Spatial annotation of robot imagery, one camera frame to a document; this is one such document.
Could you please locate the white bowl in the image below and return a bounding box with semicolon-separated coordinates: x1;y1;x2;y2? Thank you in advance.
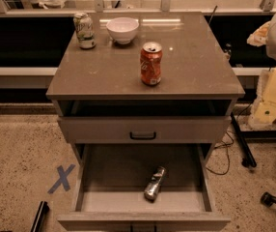
106;17;139;44

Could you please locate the silver redbull can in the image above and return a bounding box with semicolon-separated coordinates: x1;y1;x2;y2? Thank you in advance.
144;166;167;201

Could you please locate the black tripod leg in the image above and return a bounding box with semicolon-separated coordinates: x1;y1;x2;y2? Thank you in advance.
231;114;257;168

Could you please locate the thin floor cable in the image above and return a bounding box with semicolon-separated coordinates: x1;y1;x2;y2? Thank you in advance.
206;103;252;176

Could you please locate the open middle drawer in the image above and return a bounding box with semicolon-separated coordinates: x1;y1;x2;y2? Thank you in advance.
58;144;230;232

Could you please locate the black bar lower left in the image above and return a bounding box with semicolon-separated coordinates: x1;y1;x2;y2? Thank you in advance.
30;201;49;232

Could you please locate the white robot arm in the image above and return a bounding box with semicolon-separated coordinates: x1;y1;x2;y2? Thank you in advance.
247;14;276;129

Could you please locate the black stand foot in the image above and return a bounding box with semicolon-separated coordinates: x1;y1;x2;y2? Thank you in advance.
261;192;276;207

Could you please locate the orange soda can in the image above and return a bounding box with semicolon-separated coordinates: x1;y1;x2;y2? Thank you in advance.
140;42;162;86

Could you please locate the grey drawer cabinet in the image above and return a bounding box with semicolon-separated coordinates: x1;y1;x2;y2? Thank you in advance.
45;11;246;232

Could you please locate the blue tape cross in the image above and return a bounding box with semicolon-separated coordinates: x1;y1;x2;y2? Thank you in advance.
48;164;75;194

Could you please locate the top drawer with handle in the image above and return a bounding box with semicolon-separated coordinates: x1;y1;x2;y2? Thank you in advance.
58;116;231;144

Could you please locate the green white soda can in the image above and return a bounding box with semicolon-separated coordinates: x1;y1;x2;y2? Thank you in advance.
73;13;96;49

